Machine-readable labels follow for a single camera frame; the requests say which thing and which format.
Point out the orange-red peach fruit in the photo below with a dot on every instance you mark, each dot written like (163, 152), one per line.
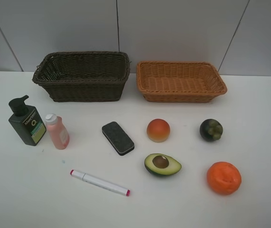
(158, 130)

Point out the halved avocado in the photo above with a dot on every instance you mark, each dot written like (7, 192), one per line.
(161, 164)

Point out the dark mangosteen fruit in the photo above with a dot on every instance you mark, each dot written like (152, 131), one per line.
(211, 130)

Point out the pink lotion bottle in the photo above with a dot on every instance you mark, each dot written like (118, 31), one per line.
(57, 131)

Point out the dark green pump bottle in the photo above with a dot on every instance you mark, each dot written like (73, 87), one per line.
(26, 121)

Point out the orange tangerine fruit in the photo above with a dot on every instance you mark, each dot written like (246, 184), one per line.
(223, 178)

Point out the black whiteboard eraser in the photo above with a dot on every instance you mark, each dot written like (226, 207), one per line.
(118, 138)

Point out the light orange wicker basket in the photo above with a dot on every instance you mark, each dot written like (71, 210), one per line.
(179, 82)

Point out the dark brown wicker basket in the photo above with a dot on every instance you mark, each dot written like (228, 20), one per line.
(88, 76)

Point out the white pink-capped marker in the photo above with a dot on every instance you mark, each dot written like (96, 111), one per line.
(85, 177)

